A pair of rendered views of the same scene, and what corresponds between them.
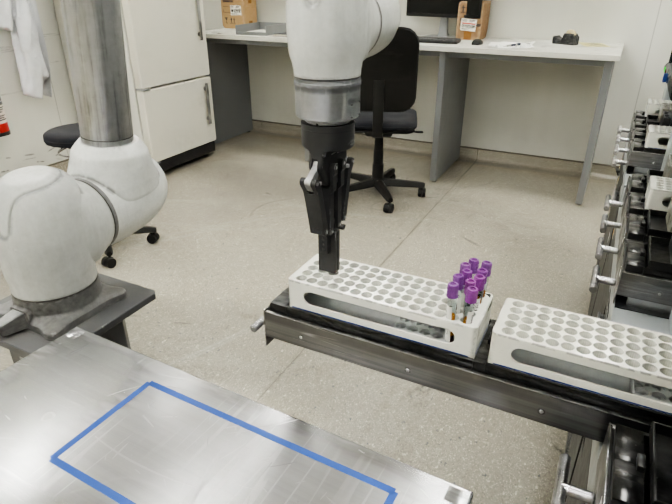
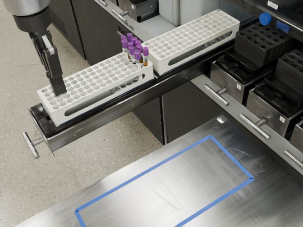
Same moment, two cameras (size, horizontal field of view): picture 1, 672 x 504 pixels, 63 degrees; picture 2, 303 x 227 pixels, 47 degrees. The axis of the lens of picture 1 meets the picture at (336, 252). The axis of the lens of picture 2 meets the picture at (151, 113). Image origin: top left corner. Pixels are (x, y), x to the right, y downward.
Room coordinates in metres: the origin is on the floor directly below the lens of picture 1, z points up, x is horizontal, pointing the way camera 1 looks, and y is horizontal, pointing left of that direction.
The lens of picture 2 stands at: (0.20, 0.44, 1.45)
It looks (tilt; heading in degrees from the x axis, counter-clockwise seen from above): 46 degrees down; 304
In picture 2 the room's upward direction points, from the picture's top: 6 degrees counter-clockwise
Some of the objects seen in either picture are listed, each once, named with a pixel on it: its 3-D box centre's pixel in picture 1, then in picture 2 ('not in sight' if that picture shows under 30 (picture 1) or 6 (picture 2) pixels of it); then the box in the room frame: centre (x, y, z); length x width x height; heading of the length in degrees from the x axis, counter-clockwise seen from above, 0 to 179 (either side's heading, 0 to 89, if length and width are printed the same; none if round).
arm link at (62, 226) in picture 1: (45, 227); not in sight; (0.92, 0.54, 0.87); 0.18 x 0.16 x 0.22; 160
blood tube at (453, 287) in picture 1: (450, 318); (139, 68); (0.63, -0.16, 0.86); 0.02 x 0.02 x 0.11
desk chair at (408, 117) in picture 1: (382, 115); not in sight; (3.35, -0.29, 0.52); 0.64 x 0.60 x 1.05; 173
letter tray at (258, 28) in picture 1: (262, 28); not in sight; (4.43, 0.56, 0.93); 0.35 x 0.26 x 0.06; 157
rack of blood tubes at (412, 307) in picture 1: (387, 303); (98, 85); (0.71, -0.08, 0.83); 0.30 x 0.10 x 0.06; 63
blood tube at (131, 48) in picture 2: (455, 310); (135, 64); (0.64, -0.17, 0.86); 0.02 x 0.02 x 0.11
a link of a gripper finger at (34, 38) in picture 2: (324, 198); (48, 55); (0.74, 0.02, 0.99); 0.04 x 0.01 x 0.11; 63
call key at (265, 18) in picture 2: not in sight; (265, 18); (0.36, -0.33, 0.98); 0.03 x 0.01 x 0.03; 153
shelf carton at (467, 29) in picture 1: (473, 19); not in sight; (4.03, -0.94, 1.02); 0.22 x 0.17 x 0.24; 153
